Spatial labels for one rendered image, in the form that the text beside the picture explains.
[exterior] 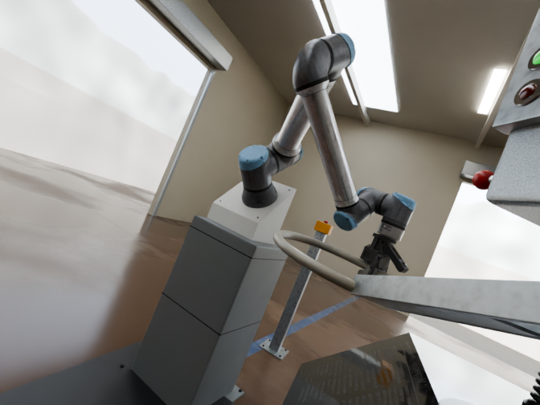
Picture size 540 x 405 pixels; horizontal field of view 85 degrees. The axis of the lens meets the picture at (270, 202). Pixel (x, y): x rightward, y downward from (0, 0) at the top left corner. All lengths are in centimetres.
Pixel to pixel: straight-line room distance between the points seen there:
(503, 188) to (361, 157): 735
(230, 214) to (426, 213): 618
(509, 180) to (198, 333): 132
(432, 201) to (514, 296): 695
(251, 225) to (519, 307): 115
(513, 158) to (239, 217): 120
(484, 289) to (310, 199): 739
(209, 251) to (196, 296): 22
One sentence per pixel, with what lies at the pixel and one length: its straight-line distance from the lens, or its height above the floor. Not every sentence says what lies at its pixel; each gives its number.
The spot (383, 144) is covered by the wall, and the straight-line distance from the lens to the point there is 785.
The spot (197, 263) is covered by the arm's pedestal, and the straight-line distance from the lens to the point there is 151.
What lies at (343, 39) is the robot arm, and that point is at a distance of 114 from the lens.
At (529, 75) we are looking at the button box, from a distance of 55.
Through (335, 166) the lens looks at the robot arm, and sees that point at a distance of 107.
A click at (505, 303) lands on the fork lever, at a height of 103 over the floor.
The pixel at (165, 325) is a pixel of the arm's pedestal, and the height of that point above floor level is 30.
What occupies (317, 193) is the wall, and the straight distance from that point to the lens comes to 781.
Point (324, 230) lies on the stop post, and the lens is 235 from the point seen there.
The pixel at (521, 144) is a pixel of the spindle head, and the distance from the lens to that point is 51.
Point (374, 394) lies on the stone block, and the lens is 70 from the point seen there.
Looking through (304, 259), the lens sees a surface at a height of 94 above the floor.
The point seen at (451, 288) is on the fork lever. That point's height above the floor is 102.
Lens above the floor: 103
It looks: 1 degrees up
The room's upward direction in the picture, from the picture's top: 22 degrees clockwise
